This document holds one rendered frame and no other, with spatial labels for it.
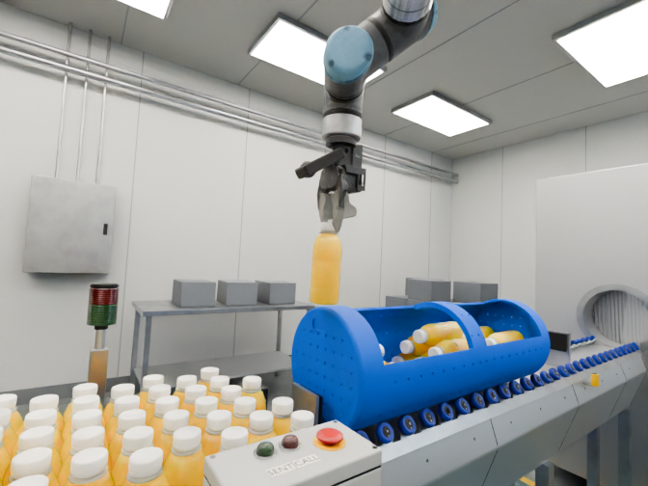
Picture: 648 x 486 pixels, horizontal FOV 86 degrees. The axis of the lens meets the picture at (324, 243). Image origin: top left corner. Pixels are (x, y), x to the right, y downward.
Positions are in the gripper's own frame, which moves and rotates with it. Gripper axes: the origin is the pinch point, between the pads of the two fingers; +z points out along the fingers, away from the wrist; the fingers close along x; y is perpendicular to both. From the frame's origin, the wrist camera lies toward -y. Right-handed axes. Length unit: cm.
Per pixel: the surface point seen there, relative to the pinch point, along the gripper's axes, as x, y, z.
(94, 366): 35, -42, 37
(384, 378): -11.7, 8.1, 31.6
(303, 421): -16.7, -14.3, 33.4
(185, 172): 330, 33, -70
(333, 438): -28.7, -17.0, 29.5
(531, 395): -7, 81, 51
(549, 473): -6, 100, 83
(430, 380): -11.2, 23.7, 34.8
